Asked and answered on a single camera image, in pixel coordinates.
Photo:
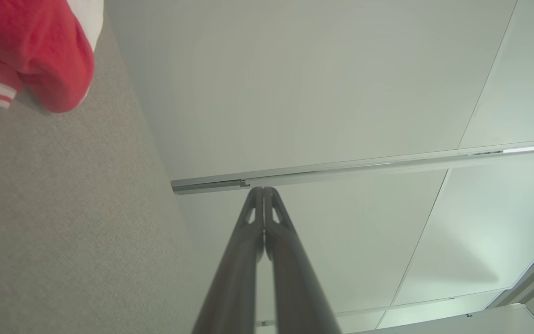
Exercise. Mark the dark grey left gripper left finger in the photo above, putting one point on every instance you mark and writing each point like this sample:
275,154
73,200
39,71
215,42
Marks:
234,287

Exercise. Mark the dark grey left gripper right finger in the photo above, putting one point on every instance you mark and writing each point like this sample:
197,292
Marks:
295,297

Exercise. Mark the red shorts with white stripes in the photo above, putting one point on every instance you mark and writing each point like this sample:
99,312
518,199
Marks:
40,46

